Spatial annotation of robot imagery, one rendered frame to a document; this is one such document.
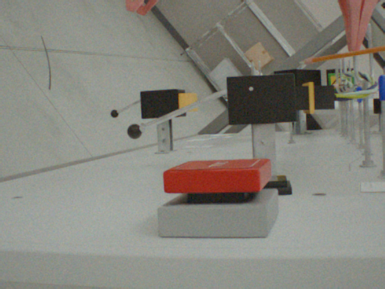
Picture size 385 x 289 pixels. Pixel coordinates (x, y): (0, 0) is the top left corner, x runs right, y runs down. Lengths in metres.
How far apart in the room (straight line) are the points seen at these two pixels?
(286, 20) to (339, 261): 7.91
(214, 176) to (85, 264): 0.08
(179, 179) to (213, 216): 0.03
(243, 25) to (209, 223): 7.91
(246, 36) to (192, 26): 0.84
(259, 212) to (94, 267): 0.08
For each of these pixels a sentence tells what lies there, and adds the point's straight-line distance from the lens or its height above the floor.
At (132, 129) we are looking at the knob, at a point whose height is 1.04.
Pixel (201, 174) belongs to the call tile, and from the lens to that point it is 0.27.
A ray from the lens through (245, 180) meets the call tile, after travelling 0.27.
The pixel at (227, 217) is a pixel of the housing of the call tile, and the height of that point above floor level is 1.11.
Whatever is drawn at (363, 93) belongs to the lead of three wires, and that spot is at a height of 1.21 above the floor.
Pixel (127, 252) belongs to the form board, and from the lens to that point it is 0.26.
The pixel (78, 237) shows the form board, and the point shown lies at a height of 1.04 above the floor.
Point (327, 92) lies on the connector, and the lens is 0.46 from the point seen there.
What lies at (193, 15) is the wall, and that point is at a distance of 8.29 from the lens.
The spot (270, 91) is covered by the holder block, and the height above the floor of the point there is 1.15.
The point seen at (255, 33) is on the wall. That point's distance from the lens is 8.13.
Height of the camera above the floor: 1.18
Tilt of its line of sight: 14 degrees down
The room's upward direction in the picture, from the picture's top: 51 degrees clockwise
